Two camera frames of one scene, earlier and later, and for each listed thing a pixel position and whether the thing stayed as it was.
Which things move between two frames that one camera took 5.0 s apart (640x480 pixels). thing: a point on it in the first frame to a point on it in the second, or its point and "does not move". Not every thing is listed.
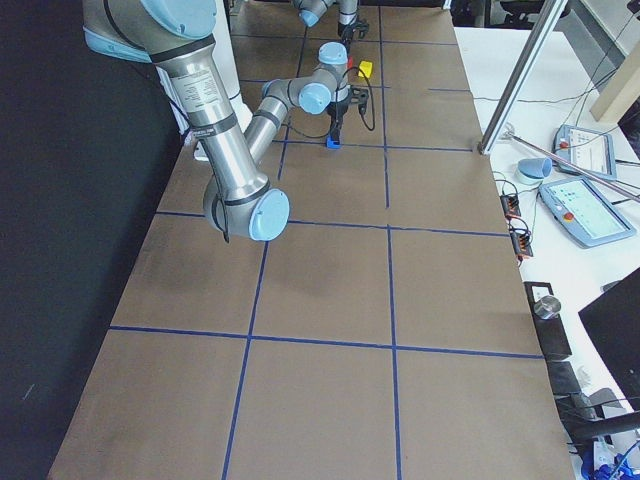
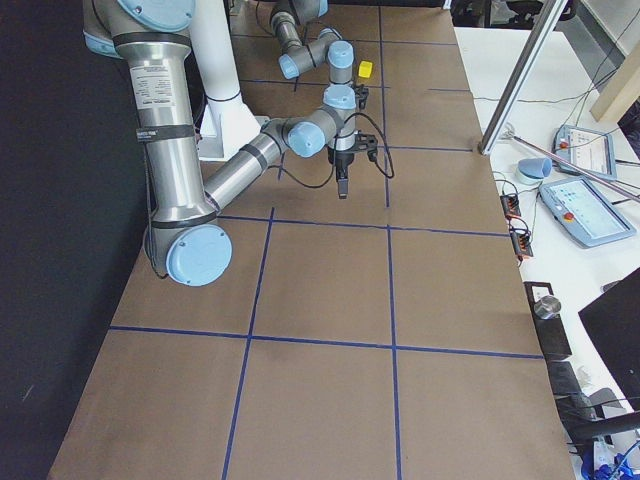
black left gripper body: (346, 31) to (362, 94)
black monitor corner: (614, 326) does not move
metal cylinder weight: (547, 307) does not move
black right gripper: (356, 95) to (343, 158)
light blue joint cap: (536, 167) does not move
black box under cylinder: (551, 331) does not move
